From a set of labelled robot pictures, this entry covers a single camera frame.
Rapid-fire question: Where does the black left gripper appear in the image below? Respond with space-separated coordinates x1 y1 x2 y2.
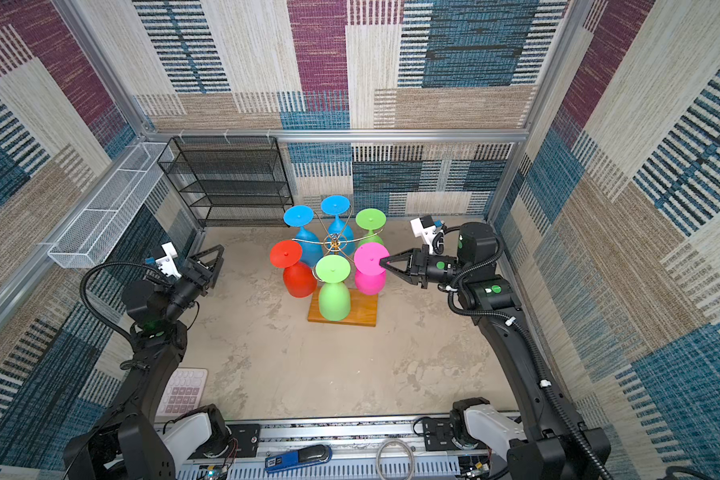
163 248 222 327

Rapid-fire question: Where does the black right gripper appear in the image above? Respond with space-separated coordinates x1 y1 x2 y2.
379 245 469 288

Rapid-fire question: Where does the magenta wine glass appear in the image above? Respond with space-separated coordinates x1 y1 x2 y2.
354 242 389 296

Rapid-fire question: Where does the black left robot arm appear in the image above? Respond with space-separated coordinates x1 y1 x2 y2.
63 245 232 479

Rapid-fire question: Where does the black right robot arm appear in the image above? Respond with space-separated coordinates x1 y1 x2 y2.
379 216 612 479

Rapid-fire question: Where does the back green wine glass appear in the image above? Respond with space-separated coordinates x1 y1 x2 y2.
355 208 387 247

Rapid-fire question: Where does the green wine glass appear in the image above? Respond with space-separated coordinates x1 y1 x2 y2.
316 255 351 321
355 208 387 247

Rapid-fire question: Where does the wooden rack base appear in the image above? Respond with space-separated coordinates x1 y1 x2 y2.
307 287 379 327

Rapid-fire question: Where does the back blue wine glass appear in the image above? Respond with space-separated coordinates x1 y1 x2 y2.
321 195 356 257

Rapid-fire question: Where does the blue wine glass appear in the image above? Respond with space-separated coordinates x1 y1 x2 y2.
284 205 323 268
321 195 356 257

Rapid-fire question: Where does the front green wine glass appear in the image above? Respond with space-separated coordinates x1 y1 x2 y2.
316 255 351 321

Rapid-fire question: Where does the red wine glass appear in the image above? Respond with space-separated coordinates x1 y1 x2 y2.
270 240 317 298

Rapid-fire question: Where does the left blue wine glass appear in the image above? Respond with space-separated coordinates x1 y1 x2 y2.
284 205 323 268

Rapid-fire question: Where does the black mesh shelf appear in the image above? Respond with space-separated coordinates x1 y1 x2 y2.
157 136 295 227

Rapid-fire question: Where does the white pink calculator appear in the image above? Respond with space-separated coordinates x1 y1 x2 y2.
156 368 208 421

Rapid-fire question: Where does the blue black stapler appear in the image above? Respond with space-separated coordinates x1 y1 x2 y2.
264 444 333 475

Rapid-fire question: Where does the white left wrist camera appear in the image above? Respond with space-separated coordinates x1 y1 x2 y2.
145 242 181 279

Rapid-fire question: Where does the gold wire glass rack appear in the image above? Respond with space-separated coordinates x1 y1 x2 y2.
283 195 387 269

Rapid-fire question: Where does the white wire basket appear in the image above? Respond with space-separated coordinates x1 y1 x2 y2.
48 142 166 269

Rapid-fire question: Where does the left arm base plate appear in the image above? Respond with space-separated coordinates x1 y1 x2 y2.
221 423 262 461

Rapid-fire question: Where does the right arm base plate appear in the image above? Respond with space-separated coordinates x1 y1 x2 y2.
418 416 458 451

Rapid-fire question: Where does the grey coiled cable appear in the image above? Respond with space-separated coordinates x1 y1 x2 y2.
376 438 417 480

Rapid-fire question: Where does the aluminium mounting rail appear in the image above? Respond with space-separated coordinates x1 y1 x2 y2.
177 405 520 479

